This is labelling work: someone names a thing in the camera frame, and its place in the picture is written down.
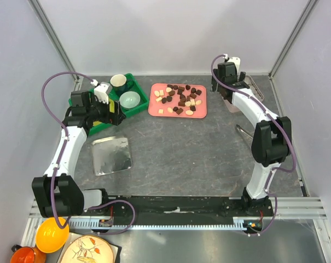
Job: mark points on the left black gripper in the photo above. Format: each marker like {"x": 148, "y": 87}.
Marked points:
{"x": 115, "y": 118}

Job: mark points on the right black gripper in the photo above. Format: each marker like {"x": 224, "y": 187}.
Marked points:
{"x": 242, "y": 76}

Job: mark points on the pink chocolate tin box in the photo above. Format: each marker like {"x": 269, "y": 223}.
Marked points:
{"x": 255, "y": 90}

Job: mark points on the metal tongs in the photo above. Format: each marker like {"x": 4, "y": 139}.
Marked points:
{"x": 246, "y": 136}

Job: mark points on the pink plastic tray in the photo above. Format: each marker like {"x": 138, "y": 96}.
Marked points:
{"x": 178, "y": 100}

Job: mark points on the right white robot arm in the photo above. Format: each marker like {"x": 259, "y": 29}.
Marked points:
{"x": 272, "y": 138}

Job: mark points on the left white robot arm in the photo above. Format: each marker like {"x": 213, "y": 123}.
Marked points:
{"x": 56, "y": 192}

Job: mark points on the pale green bowl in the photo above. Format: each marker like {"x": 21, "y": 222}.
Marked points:
{"x": 129, "y": 100}

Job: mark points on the dark teal mug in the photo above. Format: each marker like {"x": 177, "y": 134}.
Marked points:
{"x": 121, "y": 84}

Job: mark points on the green plastic crate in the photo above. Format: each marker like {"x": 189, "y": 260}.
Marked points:
{"x": 83, "y": 112}

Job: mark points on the silver tin lid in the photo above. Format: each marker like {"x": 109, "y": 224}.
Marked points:
{"x": 110, "y": 155}

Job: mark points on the decorated round plate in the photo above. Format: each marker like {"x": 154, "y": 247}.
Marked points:
{"x": 88, "y": 248}

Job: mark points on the yellow bowl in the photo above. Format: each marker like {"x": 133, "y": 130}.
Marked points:
{"x": 49, "y": 237}

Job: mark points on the orange mug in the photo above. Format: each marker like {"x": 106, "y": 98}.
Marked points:
{"x": 27, "y": 255}

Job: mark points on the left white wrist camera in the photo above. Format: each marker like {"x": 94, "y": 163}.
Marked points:
{"x": 102, "y": 92}

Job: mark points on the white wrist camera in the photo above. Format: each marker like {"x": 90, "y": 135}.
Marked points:
{"x": 102, "y": 92}
{"x": 236, "y": 61}

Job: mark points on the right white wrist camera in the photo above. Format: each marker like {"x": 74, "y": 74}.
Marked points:
{"x": 236, "y": 61}

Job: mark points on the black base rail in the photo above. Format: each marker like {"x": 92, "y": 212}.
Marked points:
{"x": 227, "y": 207}

